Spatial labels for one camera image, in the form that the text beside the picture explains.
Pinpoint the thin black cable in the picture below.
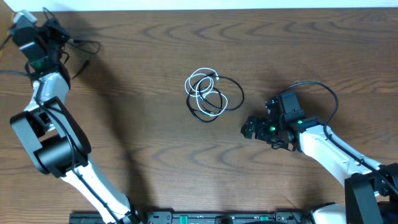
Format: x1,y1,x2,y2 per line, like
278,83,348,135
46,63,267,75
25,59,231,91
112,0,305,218
42,7,102,80

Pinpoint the thick black USB cable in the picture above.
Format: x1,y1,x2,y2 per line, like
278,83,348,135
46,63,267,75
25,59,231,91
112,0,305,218
186,73,245,123

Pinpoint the white USB cable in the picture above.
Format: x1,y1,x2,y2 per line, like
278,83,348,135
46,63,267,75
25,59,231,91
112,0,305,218
184,67,229,118

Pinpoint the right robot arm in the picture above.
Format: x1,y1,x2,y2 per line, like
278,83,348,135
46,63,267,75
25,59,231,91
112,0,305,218
241,92,397,223

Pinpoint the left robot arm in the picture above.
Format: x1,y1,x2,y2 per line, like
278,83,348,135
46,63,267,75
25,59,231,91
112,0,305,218
10,13,147,223

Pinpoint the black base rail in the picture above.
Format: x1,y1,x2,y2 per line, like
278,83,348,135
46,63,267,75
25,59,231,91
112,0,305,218
68,210,315,224

